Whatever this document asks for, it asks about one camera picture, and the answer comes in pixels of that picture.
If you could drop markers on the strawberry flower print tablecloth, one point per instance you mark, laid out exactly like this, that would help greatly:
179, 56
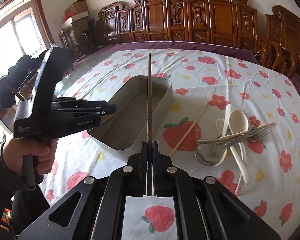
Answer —
198, 77

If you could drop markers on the white plastic spoon long handle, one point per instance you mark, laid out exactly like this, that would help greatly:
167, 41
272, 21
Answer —
236, 121

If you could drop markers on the person's left hand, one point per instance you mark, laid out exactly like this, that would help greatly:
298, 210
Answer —
14, 151

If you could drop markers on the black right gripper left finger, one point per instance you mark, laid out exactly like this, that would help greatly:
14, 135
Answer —
143, 167

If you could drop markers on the dark sleeved left forearm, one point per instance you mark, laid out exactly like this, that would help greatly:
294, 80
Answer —
28, 204

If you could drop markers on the stacked cardboard boxes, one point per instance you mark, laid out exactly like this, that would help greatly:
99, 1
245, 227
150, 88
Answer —
75, 29

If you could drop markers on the dark brown wooden chopstick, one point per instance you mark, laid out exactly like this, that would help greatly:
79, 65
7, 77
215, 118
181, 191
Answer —
149, 127

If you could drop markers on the metal fork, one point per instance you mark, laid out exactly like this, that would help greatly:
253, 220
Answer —
240, 138

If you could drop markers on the light bamboo chopstick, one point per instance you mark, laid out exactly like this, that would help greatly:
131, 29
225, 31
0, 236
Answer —
253, 131
188, 130

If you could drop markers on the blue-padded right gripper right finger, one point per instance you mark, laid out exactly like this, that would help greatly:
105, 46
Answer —
155, 157

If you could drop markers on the window with wooden frame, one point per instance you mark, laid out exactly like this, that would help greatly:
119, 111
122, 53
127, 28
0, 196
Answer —
23, 31

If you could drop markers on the rectangular metal tray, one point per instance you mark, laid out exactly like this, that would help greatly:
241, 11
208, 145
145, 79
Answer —
122, 134

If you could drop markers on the white plastic fork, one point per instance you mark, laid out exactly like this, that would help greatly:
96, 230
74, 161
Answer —
219, 123

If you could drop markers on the metal spoon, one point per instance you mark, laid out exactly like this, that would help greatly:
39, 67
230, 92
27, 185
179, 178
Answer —
212, 155

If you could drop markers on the carved wooden armchair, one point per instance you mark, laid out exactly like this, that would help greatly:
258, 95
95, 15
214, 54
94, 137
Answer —
280, 49

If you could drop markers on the glass table top sheet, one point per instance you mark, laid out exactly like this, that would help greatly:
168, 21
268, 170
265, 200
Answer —
85, 64

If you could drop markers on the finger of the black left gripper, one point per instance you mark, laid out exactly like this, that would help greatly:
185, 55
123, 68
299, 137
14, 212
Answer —
82, 121
85, 107

